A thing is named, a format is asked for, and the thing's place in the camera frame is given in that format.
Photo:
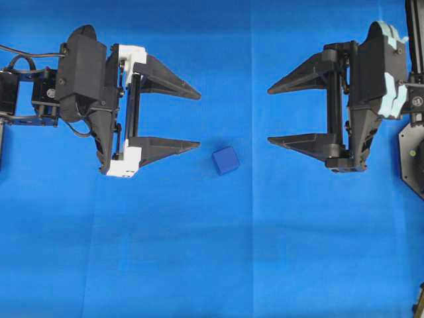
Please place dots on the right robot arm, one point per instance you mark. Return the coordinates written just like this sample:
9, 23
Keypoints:
414, 82

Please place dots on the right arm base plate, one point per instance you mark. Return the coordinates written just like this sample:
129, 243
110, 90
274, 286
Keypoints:
411, 157

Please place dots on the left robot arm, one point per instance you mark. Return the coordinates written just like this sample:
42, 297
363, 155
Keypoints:
28, 96

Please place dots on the blue block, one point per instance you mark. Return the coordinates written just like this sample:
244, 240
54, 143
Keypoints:
225, 160

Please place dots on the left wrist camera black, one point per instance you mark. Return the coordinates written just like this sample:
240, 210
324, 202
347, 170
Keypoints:
87, 88

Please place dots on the blue table cloth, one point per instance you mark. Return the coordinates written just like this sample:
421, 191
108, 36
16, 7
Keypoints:
281, 236

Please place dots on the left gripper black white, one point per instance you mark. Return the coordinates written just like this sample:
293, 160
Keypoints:
134, 72

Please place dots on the yellow black clamp corner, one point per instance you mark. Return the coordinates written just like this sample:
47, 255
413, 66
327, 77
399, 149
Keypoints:
418, 306

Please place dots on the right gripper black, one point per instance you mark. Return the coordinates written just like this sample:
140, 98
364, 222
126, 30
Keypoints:
325, 70

